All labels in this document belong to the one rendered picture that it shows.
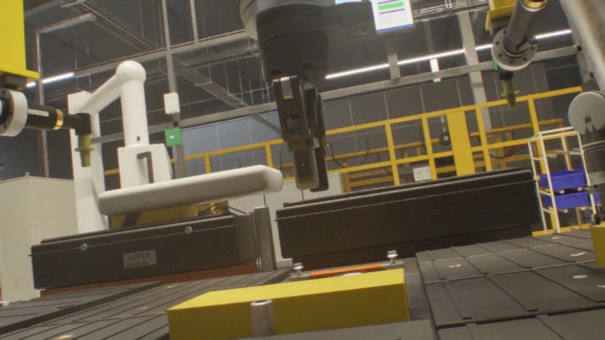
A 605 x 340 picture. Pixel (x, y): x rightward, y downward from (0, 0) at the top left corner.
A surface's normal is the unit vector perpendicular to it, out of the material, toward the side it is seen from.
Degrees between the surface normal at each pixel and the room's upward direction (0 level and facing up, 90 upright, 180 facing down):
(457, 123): 90
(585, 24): 111
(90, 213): 90
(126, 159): 90
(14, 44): 90
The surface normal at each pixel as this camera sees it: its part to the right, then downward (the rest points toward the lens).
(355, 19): 0.21, -0.14
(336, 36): 0.14, 0.98
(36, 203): 0.97, -0.16
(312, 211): -0.18, -0.08
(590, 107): -0.88, 0.07
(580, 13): -0.75, 0.41
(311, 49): 0.47, -0.17
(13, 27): 0.90, -0.18
